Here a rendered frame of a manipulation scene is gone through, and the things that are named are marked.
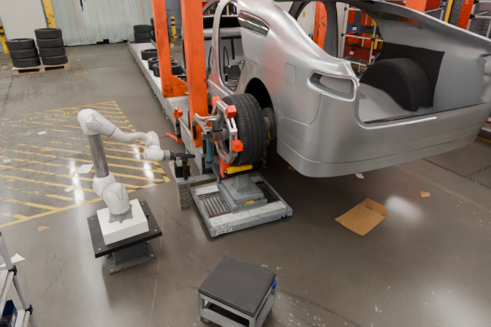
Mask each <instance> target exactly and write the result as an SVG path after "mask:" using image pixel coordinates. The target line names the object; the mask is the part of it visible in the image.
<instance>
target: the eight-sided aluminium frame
mask: <svg viewBox="0 0 491 327"><path fill-rule="evenodd" d="M226 106H228V105H226V104H225V103H224V102H223V101H216V102H215V105H214V107H213V110H212V113H211V115H212V116H216V115H217V114H218V108H219V109H220V110H221V111H222V112H223V113H224V117H225V120H226V122H227V127H228V130H229V155H228V154H227V153H226V152H225V150H224V146H223V144H222V141H219V144H220V147H221V149H220V148H219V146H218V142H215V143H216V148H217V153H218V155H219V156H220V157H221V159H222V160H223V161H224V163H225V164H231V163H232V162H233V161H234V159H235V158H236V157H237V154H238V152H236V153H235V152H234V151H233V149H232V148H231V141H233V136H232V135H234V140H237V128H236V125H235V122H234V118H230V121H231V124H232V127H231V125H230V122H229V118H228V119H227V117H226V115H225V109H226ZM224 156H225V157H224Z"/></svg>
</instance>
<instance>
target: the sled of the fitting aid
mask: <svg viewBox="0 0 491 327"><path fill-rule="evenodd" d="M217 188H218V190H219V192H220V193H221V195H222V196H223V198H224V200H225V202H226V203H227V205H228V206H229V208H230V209H231V211H232V213H233V214H235V213H238V212H243V211H246V210H250V209H255V208H258V207H263V206H266V205H267V198H266V197H265V196H264V194H263V197H261V198H258V199H253V200H250V201H244V202H240V203H237V204H235V203H234V202H233V200H232V199H231V197H230V195H229V194H228V193H227V191H226V189H225V188H224V186H223V185H222V184H221V181H219V182H217Z"/></svg>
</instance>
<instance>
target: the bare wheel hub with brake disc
mask: <svg viewBox="0 0 491 327"><path fill-rule="evenodd" d="M262 112H263V115H264V120H265V124H266V129H267V140H269V141H271V140H274V139H275V138H276V135H277V127H276V120H275V115H274V113H273V111H272V110H271V109H270V108H264V109H263V110H262ZM268 133H270V138H269V134H268Z"/></svg>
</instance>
